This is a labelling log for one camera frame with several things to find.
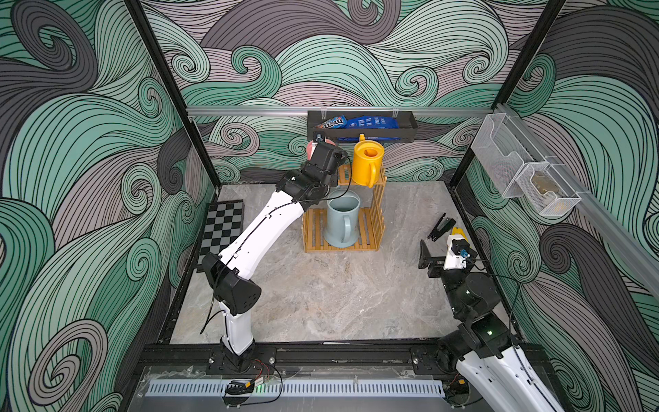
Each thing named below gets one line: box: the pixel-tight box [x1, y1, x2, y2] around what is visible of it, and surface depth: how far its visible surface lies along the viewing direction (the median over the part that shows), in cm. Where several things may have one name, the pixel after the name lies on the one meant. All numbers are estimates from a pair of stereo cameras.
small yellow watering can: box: [351, 133, 385, 188], surface depth 78 cm
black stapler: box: [427, 212, 457, 243], surface depth 106 cm
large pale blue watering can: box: [322, 188, 362, 249], surface depth 86 cm
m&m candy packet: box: [312, 115, 348, 129], surface depth 94 cm
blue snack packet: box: [338, 115, 402, 141], surface depth 94 cm
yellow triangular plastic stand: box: [451, 226, 470, 243], surface depth 106 cm
